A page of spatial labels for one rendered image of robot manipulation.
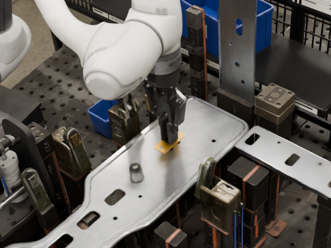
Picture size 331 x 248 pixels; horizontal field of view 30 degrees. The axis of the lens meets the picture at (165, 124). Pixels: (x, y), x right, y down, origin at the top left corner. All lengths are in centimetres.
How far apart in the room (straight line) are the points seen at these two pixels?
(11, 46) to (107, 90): 83
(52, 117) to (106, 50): 104
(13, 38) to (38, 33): 196
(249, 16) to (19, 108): 89
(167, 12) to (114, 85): 21
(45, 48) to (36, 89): 146
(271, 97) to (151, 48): 51
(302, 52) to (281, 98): 25
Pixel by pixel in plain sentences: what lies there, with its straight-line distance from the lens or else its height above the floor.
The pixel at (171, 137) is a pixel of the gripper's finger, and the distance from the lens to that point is 153.
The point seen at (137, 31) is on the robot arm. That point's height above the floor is 144.
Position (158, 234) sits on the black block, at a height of 99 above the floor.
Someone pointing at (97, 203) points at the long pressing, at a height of 100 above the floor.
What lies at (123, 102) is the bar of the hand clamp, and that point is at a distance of 158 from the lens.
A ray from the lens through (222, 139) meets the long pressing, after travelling 160.
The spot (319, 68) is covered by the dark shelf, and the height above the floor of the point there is 103.
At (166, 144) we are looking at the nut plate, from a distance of 156.
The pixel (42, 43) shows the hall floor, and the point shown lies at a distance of 383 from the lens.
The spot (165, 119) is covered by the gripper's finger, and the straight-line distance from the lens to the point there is 152.
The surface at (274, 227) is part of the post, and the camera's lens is 179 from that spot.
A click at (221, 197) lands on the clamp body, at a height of 104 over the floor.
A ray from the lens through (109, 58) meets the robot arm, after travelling 116.
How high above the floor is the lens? 212
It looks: 43 degrees down
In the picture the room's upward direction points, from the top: 6 degrees counter-clockwise
